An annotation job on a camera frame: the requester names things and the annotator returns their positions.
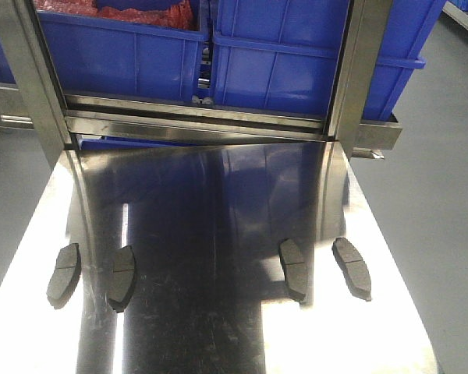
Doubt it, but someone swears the brake pad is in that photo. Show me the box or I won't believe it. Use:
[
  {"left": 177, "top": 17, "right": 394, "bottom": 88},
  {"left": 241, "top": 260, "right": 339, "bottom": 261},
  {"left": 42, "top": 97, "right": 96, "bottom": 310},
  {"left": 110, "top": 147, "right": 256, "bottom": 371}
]
[
  {"left": 332, "top": 237, "right": 372, "bottom": 302},
  {"left": 107, "top": 245, "right": 137, "bottom": 313},
  {"left": 278, "top": 238, "right": 308, "bottom": 302},
  {"left": 46, "top": 243, "right": 81, "bottom": 309}
]

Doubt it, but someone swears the right blue plastic crate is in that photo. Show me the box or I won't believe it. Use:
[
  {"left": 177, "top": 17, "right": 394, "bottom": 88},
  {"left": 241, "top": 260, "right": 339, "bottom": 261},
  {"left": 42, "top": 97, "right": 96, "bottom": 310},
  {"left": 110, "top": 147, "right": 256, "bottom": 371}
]
[{"left": 210, "top": 1, "right": 444, "bottom": 121}]

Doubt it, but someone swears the blue plastic crate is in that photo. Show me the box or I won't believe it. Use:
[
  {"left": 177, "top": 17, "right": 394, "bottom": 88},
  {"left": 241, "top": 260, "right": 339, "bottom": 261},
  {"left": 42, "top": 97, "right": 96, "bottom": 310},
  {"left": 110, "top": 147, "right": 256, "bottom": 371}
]
[
  {"left": 210, "top": 1, "right": 444, "bottom": 121},
  {"left": 37, "top": 1, "right": 209, "bottom": 102}
]

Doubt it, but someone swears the red plastic bag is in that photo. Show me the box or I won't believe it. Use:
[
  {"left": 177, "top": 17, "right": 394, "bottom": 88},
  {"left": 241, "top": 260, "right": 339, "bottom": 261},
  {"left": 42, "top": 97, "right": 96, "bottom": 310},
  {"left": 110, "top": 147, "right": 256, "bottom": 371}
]
[{"left": 34, "top": 1, "right": 196, "bottom": 30}]

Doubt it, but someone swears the left blue plastic crate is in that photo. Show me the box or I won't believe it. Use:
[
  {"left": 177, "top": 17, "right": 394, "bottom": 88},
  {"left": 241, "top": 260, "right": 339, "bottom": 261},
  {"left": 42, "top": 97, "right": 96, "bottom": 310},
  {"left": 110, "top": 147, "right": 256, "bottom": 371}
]
[{"left": 37, "top": 1, "right": 209, "bottom": 102}]

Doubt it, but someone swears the stainless steel rack frame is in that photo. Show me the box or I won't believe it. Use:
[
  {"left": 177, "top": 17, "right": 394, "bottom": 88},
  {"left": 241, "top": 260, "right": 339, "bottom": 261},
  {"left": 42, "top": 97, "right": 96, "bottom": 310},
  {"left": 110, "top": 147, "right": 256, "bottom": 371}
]
[{"left": 0, "top": 1, "right": 400, "bottom": 166}]

